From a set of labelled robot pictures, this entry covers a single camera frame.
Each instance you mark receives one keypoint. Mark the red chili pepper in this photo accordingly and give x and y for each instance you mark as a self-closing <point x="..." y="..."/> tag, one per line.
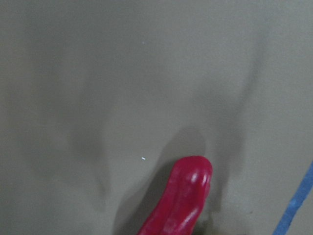
<point x="183" y="199"/>

